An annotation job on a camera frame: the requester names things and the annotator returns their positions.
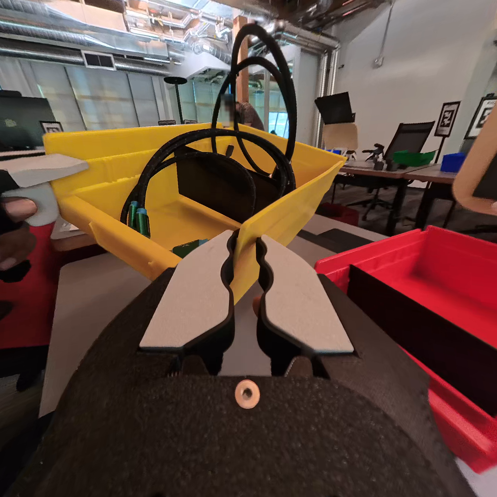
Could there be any wooden side desk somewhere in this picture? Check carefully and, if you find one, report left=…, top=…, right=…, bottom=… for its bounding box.
left=338, top=161, right=463, bottom=233

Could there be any black monitor screen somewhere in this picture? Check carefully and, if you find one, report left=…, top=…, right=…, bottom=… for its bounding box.
left=0, top=91, right=57, bottom=150

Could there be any yellow plastic bin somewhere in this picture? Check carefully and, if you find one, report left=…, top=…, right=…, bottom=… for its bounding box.
left=43, top=123, right=347, bottom=305

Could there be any black green-tipped hdmi cable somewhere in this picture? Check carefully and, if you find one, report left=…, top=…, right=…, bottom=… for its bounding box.
left=120, top=54, right=297, bottom=233

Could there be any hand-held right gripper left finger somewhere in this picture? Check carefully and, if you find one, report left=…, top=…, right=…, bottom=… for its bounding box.
left=139, top=229, right=237, bottom=375

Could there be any black floor lamp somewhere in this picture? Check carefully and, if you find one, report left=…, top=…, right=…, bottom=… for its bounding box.
left=163, top=76, right=189, bottom=124

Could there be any red tote with handles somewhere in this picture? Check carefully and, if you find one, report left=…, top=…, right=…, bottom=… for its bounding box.
left=0, top=223, right=63, bottom=350

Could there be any black mesh office chair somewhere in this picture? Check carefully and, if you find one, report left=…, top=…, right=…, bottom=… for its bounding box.
left=367, top=121, right=435, bottom=224

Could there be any red plastic bin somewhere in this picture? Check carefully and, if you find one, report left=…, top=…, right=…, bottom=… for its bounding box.
left=314, top=225, right=497, bottom=474

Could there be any black bin divider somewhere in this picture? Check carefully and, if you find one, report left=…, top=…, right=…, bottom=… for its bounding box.
left=175, top=147, right=296, bottom=224
left=347, top=264, right=497, bottom=418

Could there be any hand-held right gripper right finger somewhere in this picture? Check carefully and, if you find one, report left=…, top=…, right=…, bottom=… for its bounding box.
left=255, top=234, right=355, bottom=376

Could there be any light wooden chair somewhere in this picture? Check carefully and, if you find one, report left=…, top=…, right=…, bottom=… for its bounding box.
left=322, top=123, right=359, bottom=153

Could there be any wooden support post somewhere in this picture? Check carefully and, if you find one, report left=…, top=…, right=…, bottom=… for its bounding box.
left=232, top=16, right=249, bottom=105

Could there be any red floor crate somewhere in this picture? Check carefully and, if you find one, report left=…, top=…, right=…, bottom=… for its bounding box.
left=316, top=202, right=360, bottom=226

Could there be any black blue-flecked hdmi cable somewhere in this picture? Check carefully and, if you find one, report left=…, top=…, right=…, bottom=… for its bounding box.
left=128, top=23, right=299, bottom=238

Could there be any framed marker sign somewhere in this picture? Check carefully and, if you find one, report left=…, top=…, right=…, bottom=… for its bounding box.
left=434, top=101, right=461, bottom=137
left=464, top=95, right=497, bottom=140

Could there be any black-faced wooden board stand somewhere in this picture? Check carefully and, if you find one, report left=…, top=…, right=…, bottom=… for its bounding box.
left=452, top=114, right=497, bottom=216

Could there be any blue plastic bin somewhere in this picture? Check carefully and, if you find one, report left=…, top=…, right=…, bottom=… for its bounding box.
left=441, top=152, right=466, bottom=172

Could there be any black studio light panel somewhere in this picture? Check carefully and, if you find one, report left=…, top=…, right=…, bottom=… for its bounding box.
left=315, top=92, right=356, bottom=125

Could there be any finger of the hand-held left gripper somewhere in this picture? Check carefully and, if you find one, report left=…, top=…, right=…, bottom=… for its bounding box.
left=0, top=153, right=90, bottom=188

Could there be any green plastic tray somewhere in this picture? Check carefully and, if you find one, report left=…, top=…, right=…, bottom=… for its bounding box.
left=393, top=149, right=435, bottom=165

